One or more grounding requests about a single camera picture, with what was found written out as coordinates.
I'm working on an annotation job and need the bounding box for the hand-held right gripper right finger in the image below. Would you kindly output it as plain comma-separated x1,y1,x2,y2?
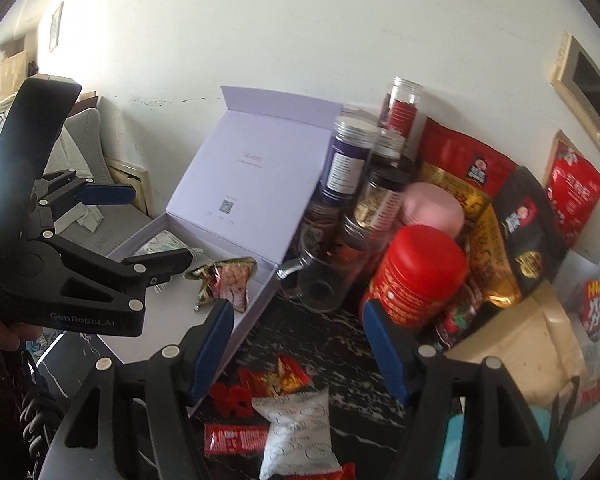
362,300,563,480

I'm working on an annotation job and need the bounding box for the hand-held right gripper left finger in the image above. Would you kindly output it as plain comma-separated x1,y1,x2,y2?
35,299,236,480

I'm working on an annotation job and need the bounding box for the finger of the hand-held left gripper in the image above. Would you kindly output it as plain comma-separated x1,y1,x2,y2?
32,169,137,222
29,230,196,312

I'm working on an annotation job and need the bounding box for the white printed snack packet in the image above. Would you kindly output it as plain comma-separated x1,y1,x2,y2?
132,230,205,272
252,386,342,480

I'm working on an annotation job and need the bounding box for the gold and pink snack packet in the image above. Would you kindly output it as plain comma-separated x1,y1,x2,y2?
184,257,258,313

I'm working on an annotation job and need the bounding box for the red and gold snack packet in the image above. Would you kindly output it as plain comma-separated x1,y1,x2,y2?
237,355,311,401
300,462,356,480

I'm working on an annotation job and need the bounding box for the lavender cardboard gift box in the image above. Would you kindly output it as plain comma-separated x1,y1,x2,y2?
92,86,343,416

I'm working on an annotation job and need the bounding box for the white cloth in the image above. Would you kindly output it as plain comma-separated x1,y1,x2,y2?
55,205,105,233

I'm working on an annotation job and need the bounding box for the red plastic flower clip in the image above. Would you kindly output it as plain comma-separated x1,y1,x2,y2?
211,382,253,417

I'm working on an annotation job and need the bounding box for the grey office chair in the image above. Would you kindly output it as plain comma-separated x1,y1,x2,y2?
40,107,156,266

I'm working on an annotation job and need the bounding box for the dark red berry packet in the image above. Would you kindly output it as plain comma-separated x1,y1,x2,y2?
430,285,486,348

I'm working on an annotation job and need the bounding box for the red tin canister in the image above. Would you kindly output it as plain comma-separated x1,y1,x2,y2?
359,225,468,333

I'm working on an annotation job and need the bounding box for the clear glass mug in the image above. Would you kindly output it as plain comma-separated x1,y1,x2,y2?
276,247,368,313

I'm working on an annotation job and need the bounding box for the brown cardboard box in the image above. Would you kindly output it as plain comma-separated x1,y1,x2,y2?
0,47,31,106

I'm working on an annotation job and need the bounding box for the small red sachet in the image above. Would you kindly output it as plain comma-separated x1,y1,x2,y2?
203,422,271,456

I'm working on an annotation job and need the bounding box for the clear jar with brown contents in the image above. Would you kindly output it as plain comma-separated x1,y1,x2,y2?
337,210,376,267

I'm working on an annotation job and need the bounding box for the light blue plastic bag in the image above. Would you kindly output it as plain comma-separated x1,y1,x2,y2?
440,407,548,480

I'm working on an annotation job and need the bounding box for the beige paper bag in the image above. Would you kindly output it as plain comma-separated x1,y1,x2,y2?
445,280,588,456

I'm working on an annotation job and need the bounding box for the pink round canister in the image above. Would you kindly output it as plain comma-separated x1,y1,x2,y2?
400,182,466,238

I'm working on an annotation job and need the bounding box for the clear jar with black lid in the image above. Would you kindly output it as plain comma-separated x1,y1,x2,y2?
355,167,413,231

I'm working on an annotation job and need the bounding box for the black and gold oat bag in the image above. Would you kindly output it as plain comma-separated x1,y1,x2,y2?
467,165,568,308

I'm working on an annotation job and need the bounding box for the purple jar with silver lid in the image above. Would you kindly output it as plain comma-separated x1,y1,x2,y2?
321,116,378,198

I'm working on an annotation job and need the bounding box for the clear jar with silver lid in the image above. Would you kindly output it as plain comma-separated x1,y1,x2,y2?
372,127,406,166

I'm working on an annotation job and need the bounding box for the red oat bag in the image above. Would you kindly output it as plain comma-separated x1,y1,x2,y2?
417,117,518,221

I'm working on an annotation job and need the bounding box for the clear jar with red label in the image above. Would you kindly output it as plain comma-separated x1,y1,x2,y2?
380,77,423,138

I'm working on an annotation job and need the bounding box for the red goji berry bag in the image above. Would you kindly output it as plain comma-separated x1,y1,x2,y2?
542,130,600,248

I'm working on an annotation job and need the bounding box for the cream wooden frame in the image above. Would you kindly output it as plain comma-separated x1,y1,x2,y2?
105,159,153,216

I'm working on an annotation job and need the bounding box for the small framed wall picture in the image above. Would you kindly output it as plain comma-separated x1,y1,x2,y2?
47,1,65,52

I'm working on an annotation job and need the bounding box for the black coiled cable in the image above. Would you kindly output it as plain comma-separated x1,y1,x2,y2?
17,350,63,441

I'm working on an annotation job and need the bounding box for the cream framed wall panel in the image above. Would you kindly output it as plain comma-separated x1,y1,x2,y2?
550,31,600,161

